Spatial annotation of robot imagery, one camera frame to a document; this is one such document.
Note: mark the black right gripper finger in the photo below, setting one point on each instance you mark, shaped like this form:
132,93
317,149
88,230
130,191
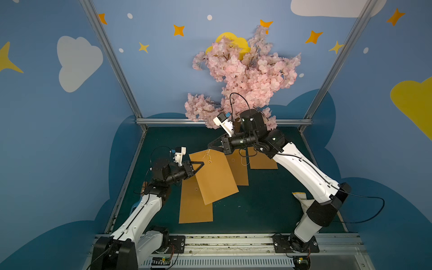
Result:
218,141
218,148

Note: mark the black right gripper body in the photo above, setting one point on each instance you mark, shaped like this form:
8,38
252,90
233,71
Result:
226,145

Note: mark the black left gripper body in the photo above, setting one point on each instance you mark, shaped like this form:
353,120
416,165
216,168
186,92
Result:
188,170

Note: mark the brown kraft envelope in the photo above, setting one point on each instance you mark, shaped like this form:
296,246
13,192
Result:
192,207
239,167
215,178

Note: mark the brown kraft file bag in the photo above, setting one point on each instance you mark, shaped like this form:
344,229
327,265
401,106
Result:
260,161

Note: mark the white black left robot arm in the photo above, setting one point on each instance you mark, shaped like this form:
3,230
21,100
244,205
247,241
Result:
132,243

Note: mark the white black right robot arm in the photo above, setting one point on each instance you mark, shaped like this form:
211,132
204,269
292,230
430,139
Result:
328,194

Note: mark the brown wooden stick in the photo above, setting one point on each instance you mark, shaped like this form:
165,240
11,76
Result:
144,186

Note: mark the pink cherry blossom tree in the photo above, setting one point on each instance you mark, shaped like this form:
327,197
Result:
252,74

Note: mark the left circuit board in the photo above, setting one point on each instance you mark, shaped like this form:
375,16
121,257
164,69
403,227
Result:
163,262

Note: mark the circuit board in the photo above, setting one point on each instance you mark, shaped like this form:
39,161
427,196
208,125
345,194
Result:
163,262
301,263

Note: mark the white yellow cloth strip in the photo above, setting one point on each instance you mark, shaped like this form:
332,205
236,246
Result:
304,202

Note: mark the right circuit board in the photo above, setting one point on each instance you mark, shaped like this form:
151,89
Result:
301,263

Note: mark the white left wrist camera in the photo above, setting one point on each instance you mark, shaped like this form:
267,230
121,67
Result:
178,154

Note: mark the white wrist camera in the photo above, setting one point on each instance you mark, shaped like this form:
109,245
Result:
223,120
178,154

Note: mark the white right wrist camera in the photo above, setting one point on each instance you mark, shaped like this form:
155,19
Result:
223,120

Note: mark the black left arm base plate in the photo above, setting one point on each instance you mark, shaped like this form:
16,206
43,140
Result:
175,245

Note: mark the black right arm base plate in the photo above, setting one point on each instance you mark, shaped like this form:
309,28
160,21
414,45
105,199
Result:
292,244

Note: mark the aluminium front rail frame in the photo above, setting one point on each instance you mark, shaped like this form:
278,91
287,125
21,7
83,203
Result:
256,252

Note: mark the aluminium right corner post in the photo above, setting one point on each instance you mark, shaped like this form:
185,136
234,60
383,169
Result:
352,38

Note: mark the aluminium corner post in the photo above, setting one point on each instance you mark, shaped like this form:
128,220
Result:
103,38
352,38

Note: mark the aluminium left corner post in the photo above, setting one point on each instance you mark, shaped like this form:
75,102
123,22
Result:
103,38

